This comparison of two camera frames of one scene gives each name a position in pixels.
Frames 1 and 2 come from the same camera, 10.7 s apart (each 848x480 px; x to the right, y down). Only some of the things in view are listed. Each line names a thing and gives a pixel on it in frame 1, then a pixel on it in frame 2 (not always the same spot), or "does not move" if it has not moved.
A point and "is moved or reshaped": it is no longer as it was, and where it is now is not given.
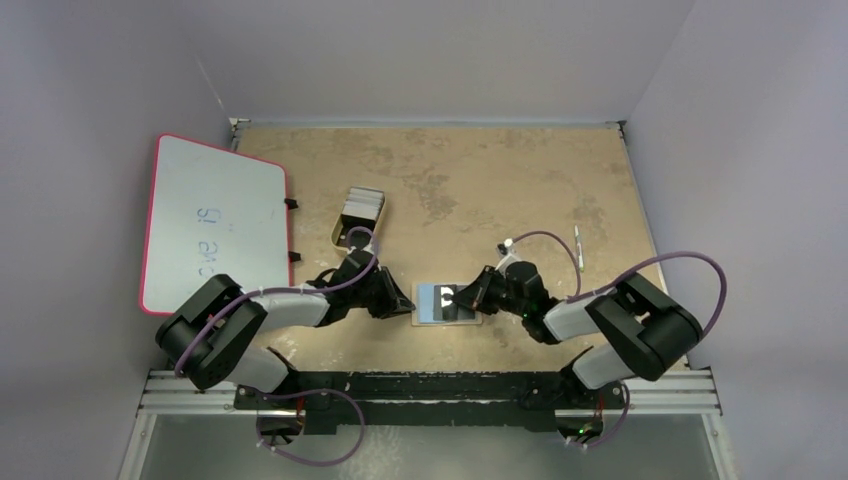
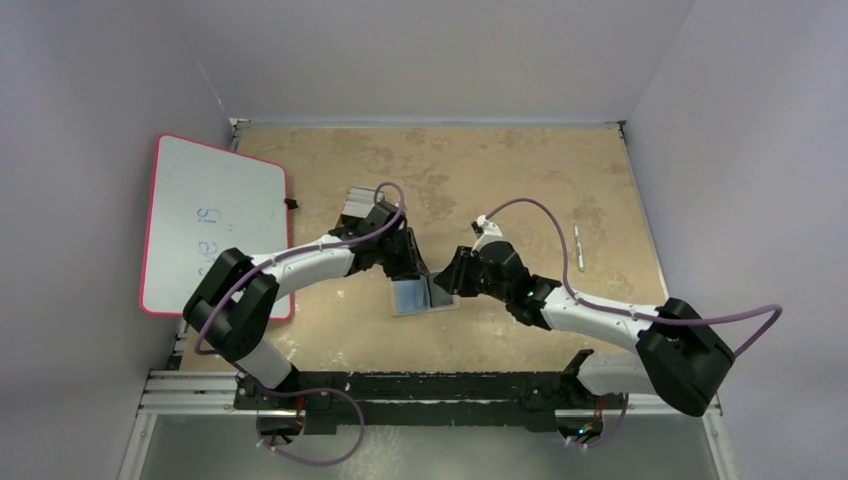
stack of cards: [364, 203] does not move
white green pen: [580, 253] does not move
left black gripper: [393, 302] -> [411, 266]
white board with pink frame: [214, 211] does not move
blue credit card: [425, 304] is moved or reshaped
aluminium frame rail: [679, 394] does not move
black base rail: [337, 402] does not move
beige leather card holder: [415, 316] is moved or reshaped
